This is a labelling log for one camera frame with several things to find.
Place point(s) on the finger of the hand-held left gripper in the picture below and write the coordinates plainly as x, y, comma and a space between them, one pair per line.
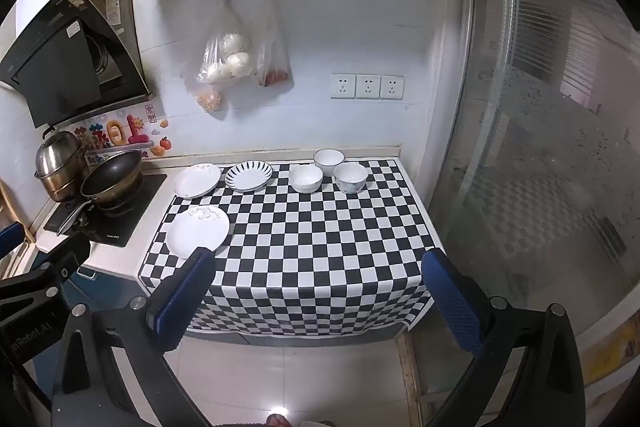
60, 259
11, 239

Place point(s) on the black induction cooktop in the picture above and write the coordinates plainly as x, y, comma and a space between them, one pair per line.
135, 222

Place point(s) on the plastic bag with orange contents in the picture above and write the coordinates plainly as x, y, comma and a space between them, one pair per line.
209, 98

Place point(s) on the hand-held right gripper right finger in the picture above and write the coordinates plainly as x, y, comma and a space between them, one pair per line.
451, 298

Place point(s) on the plastic bag with red contents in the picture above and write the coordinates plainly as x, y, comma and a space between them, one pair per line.
274, 74

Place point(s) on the striped rim plate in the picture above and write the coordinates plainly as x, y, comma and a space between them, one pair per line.
248, 176

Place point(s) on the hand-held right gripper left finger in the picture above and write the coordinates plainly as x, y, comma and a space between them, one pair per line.
185, 293

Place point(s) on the plastic bag of white buns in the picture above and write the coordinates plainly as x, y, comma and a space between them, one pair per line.
227, 57

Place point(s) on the colourful wall stickers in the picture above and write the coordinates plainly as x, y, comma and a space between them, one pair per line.
117, 132

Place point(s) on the black frying pan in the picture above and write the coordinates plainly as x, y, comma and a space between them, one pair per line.
112, 177

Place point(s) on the dark-rimmed white bowl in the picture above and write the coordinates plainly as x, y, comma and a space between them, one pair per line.
328, 161

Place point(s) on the plain white plate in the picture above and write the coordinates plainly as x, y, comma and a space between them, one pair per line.
196, 181

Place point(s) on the plain white bowl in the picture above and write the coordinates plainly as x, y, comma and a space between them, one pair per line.
305, 179

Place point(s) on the black range hood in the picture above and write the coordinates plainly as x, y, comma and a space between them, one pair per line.
60, 62

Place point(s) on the stainless steel steamer pot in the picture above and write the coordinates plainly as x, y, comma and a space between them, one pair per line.
55, 162

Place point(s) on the floral print white bowl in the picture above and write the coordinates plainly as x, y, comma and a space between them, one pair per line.
350, 179

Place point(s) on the wooden cutting board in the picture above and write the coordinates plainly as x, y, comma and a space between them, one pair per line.
15, 212

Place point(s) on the black and white checkered cloth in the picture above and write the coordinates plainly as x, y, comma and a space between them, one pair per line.
310, 247

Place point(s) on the white wall socket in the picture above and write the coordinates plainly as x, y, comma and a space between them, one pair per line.
343, 86
392, 87
368, 87

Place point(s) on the white plate with embossed flowers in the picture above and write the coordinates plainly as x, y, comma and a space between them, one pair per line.
196, 234

